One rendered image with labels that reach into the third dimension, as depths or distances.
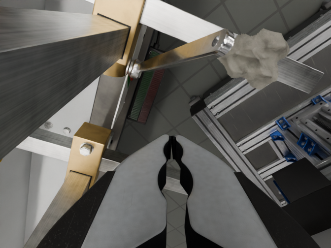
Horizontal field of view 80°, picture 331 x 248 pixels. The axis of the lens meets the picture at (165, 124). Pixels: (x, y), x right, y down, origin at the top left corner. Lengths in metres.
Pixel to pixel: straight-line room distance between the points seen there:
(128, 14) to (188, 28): 0.07
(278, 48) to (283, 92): 0.84
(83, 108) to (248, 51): 0.44
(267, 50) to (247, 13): 0.91
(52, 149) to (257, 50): 0.34
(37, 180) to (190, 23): 0.69
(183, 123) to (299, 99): 0.62
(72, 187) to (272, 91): 0.95
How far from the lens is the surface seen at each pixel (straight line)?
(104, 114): 0.48
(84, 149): 0.33
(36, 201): 0.88
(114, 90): 0.45
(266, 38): 0.28
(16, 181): 0.73
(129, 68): 0.27
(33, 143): 0.39
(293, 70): 0.31
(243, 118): 1.08
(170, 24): 0.26
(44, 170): 0.76
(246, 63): 0.28
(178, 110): 1.22
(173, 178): 0.38
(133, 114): 0.46
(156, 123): 1.26
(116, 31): 0.18
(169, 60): 0.17
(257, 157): 1.25
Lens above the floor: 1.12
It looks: 63 degrees down
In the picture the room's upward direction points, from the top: 179 degrees clockwise
